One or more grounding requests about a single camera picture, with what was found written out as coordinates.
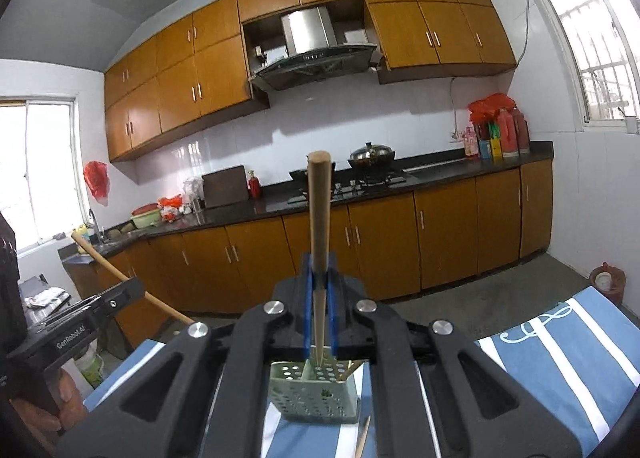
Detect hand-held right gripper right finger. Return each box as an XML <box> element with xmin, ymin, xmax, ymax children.
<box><xmin>325</xmin><ymin>256</ymin><xmax>584</xmax><ymax>458</ymax></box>

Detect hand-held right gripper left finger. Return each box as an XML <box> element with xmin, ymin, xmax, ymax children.
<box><xmin>55</xmin><ymin>252</ymin><xmax>317</xmax><ymax>458</ymax></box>

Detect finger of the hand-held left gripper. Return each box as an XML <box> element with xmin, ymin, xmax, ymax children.
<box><xmin>96</xmin><ymin>277</ymin><xmax>147</xmax><ymax>325</ymax></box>

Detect wooden chopstick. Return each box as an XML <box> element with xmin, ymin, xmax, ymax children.
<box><xmin>70</xmin><ymin>231</ymin><xmax>196</xmax><ymax>326</ymax></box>
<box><xmin>339</xmin><ymin>360</ymin><xmax>367</xmax><ymax>383</ymax></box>
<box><xmin>307</xmin><ymin>151</ymin><xmax>332</xmax><ymax>371</ymax></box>
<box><xmin>354</xmin><ymin>415</ymin><xmax>372</xmax><ymax>458</ymax></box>

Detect green perforated utensil holder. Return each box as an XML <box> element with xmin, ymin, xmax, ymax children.
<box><xmin>269</xmin><ymin>359</ymin><xmax>360</xmax><ymax>424</ymax></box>

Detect person's left hand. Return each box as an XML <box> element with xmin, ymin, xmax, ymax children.
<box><xmin>9</xmin><ymin>369</ymin><xmax>87</xmax><ymax>455</ymax></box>

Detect white rag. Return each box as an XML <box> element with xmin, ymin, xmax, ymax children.
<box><xmin>27</xmin><ymin>288</ymin><xmax>66</xmax><ymax>308</ymax></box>

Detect yellow detergent bottle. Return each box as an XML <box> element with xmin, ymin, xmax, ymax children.
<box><xmin>72</xmin><ymin>223</ymin><xmax>94</xmax><ymax>254</ymax></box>

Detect metal faucet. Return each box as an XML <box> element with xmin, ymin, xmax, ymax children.
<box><xmin>87</xmin><ymin>208</ymin><xmax>106</xmax><ymax>244</ymax></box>

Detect green basin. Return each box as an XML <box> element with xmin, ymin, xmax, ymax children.
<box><xmin>131</xmin><ymin>203</ymin><xmax>163</xmax><ymax>229</ymax></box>

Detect red bags on counter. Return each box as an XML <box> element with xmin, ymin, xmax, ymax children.
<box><xmin>157</xmin><ymin>195</ymin><xmax>184</xmax><ymax>222</ymax></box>

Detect black kitchen countertop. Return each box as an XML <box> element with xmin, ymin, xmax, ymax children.
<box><xmin>57</xmin><ymin>141</ymin><xmax>556</xmax><ymax>264</ymax></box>

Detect red hanging plastic bag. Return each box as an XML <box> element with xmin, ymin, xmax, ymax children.
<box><xmin>83</xmin><ymin>161</ymin><xmax>111</xmax><ymax>206</ymax></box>

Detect glass jars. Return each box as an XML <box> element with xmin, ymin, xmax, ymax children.
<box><xmin>182</xmin><ymin>178</ymin><xmax>206</xmax><ymax>214</ymax></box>

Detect black wok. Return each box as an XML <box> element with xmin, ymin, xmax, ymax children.
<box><xmin>289</xmin><ymin>167</ymin><xmax>337</xmax><ymax>185</ymax></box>

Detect wooden base cabinets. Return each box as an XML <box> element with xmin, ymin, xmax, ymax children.
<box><xmin>65</xmin><ymin>158</ymin><xmax>555</xmax><ymax>346</ymax></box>

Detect dark cutting board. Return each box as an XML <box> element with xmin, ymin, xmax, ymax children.
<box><xmin>201</xmin><ymin>165</ymin><xmax>250</xmax><ymax>209</ymax></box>

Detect sliding window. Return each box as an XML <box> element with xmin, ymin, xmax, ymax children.
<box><xmin>0</xmin><ymin>96</ymin><xmax>81</xmax><ymax>251</ymax></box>

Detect wok with metal lid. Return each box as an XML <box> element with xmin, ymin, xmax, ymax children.
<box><xmin>348</xmin><ymin>141</ymin><xmax>397</xmax><ymax>171</ymax></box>

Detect blue striped tablecloth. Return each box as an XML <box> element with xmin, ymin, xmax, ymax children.
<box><xmin>82</xmin><ymin>285</ymin><xmax>640</xmax><ymax>458</ymax></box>

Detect yellow green cutlery holder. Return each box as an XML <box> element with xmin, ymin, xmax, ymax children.
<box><xmin>479</xmin><ymin>123</ymin><xmax>503</xmax><ymax>161</ymax></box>

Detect steel range hood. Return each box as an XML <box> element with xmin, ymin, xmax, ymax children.
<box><xmin>248</xmin><ymin>7</ymin><xmax>379</xmax><ymax>92</ymax></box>

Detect red thermos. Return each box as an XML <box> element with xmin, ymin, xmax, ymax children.
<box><xmin>499</xmin><ymin>108</ymin><xmax>519</xmax><ymax>158</ymax></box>
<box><xmin>514</xmin><ymin>107</ymin><xmax>531</xmax><ymax>155</ymax></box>

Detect barred window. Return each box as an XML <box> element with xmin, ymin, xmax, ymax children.
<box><xmin>512</xmin><ymin>0</ymin><xmax>640</xmax><ymax>126</ymax></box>

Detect wooden wall cabinets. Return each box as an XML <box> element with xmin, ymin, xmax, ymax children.
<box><xmin>103</xmin><ymin>0</ymin><xmax>517</xmax><ymax>162</ymax></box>

